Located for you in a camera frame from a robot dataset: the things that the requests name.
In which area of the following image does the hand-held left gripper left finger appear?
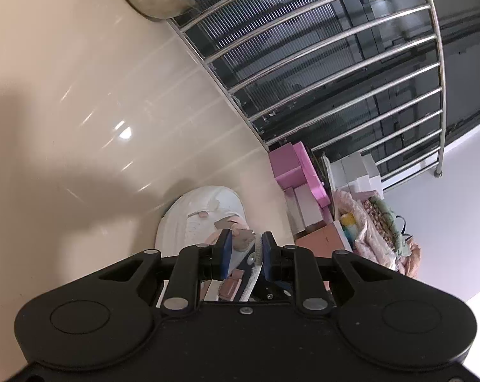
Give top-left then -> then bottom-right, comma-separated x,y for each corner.
99,229 -> 234,313

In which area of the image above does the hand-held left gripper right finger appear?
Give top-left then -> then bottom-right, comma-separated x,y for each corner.
262,231 -> 395,313

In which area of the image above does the pink shoelace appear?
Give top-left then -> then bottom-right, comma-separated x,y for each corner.
188,209 -> 256,255

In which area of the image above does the white sneaker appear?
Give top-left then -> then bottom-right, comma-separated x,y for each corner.
155,185 -> 304,303

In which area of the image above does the pale white box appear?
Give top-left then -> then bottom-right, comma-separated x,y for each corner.
285,186 -> 324,233

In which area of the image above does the brown cardboard box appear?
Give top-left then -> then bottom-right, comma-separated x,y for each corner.
296,221 -> 354,259

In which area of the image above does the flat pink box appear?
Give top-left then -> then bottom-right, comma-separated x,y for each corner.
293,142 -> 331,208

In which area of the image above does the small pink box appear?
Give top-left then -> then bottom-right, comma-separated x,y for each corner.
269,145 -> 308,192

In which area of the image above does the black packet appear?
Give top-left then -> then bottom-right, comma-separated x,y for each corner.
311,151 -> 336,192

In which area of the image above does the pile of folded blankets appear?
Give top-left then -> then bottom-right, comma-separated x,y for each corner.
333,189 -> 421,279

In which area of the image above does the stack of white boxes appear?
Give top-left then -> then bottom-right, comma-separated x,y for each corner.
329,152 -> 384,195

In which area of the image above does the dark window with blinds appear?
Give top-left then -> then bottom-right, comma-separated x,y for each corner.
172,0 -> 480,184

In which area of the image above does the metal window railing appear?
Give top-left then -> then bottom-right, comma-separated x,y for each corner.
166,0 -> 447,192

